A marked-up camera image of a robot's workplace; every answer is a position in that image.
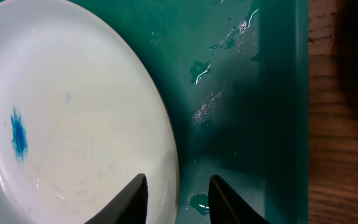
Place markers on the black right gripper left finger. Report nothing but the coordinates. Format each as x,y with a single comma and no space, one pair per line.
129,206

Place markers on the blue plastic tray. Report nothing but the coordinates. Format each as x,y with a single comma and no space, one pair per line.
232,78

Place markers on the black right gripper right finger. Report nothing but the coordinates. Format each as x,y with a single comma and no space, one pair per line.
226,206

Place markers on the light blue plate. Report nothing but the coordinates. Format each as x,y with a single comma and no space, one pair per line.
80,117

